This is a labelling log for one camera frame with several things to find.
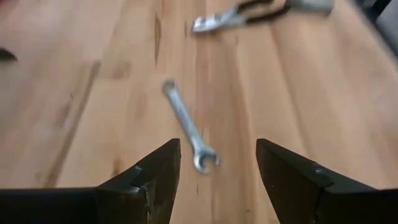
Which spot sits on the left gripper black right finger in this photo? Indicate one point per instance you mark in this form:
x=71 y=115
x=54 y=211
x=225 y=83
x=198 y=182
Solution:
x=326 y=208

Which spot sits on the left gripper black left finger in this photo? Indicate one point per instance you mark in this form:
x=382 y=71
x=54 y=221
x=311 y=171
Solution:
x=93 y=208

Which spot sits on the silver combination wrench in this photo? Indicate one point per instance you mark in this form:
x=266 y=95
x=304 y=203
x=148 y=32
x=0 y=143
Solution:
x=183 y=115

